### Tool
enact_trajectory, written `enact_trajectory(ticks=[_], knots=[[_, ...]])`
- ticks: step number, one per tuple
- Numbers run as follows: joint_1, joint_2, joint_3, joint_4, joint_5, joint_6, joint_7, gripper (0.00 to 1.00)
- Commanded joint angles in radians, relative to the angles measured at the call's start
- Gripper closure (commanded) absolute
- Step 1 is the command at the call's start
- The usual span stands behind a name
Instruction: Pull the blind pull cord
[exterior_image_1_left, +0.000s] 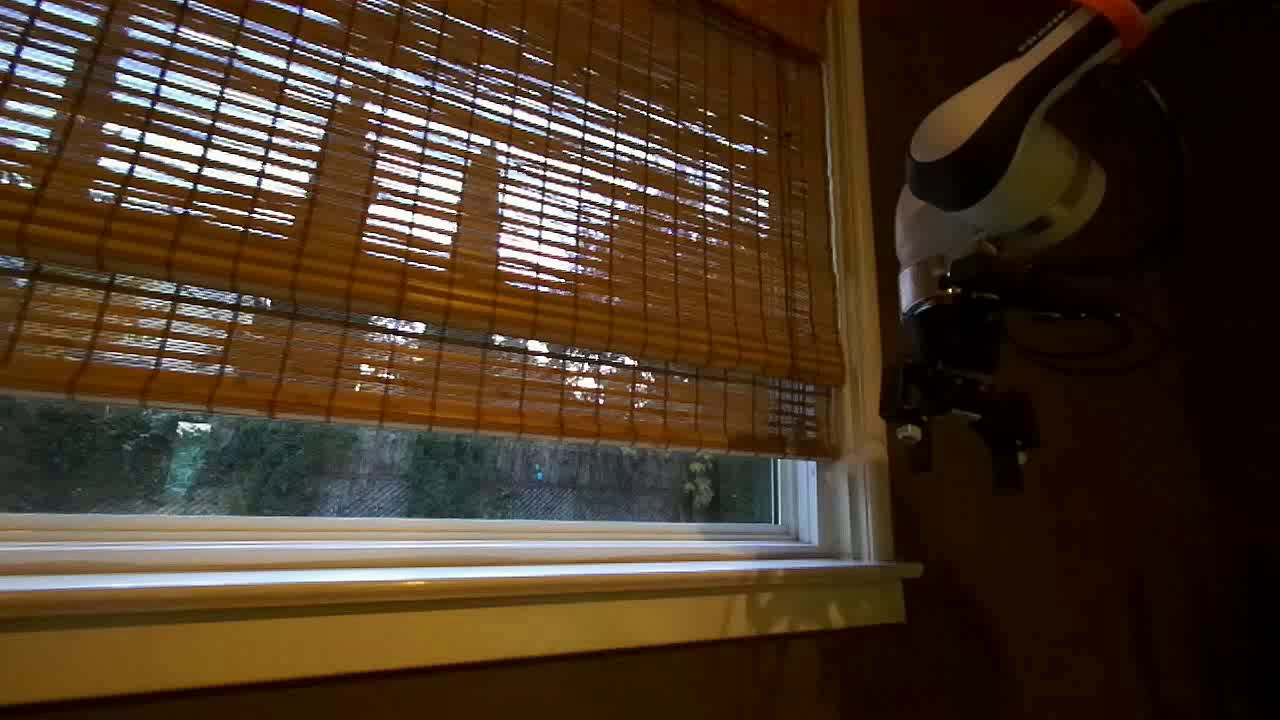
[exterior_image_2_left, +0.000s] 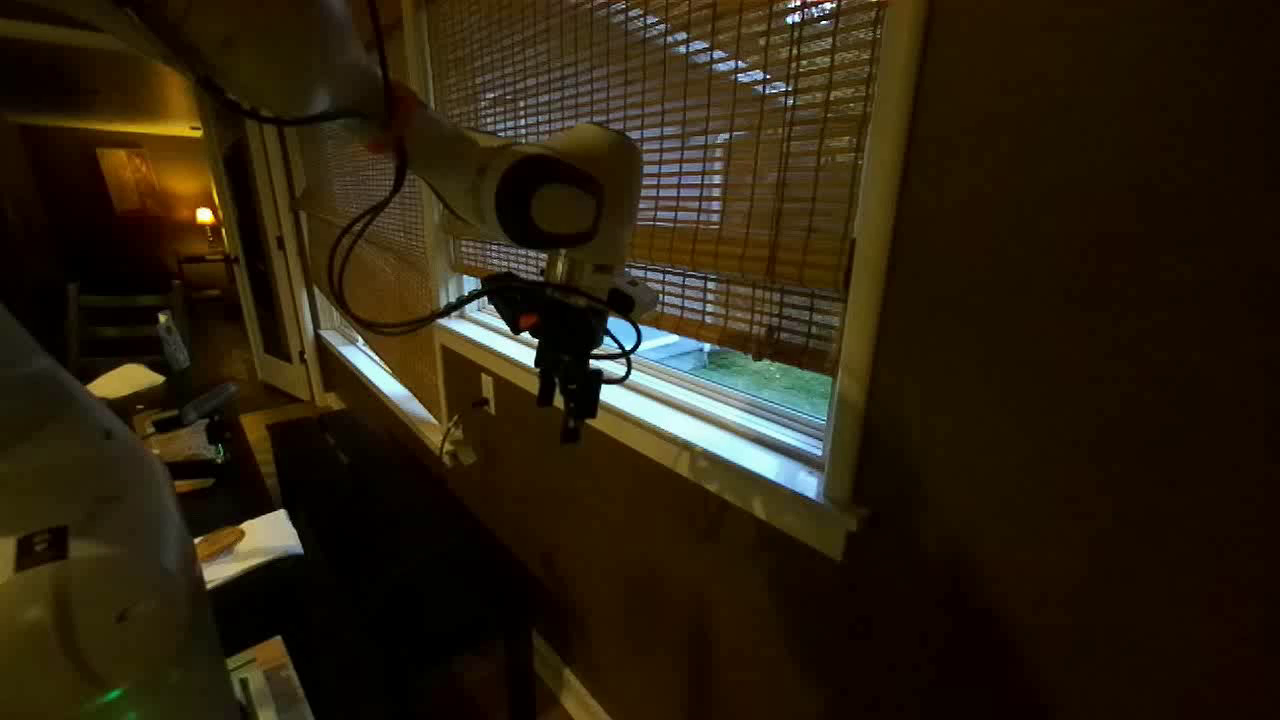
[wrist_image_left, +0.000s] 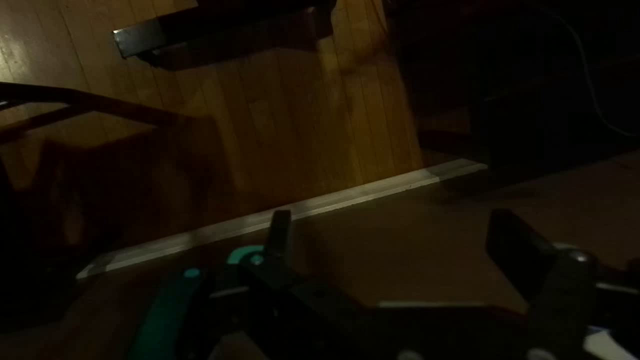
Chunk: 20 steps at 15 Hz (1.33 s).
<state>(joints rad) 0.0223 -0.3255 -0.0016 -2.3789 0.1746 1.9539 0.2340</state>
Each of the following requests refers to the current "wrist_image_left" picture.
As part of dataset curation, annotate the thin grey cable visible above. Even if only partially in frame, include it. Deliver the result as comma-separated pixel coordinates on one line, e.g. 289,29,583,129
556,7,640,144

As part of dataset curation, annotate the teal plastic clamp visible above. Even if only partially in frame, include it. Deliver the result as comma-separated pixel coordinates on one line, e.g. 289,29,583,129
128,244,268,360

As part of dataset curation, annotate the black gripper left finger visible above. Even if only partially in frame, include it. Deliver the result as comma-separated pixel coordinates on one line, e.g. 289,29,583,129
245,208,376,360

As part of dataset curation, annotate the light metal floor threshold strip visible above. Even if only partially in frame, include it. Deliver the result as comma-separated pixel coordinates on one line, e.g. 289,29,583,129
76,157,491,281

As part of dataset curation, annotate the dark bulky furniture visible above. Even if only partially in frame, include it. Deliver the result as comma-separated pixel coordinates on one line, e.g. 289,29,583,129
389,0,640,191

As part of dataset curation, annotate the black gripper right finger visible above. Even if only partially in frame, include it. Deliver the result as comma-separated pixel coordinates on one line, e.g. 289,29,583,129
487,208,640,360

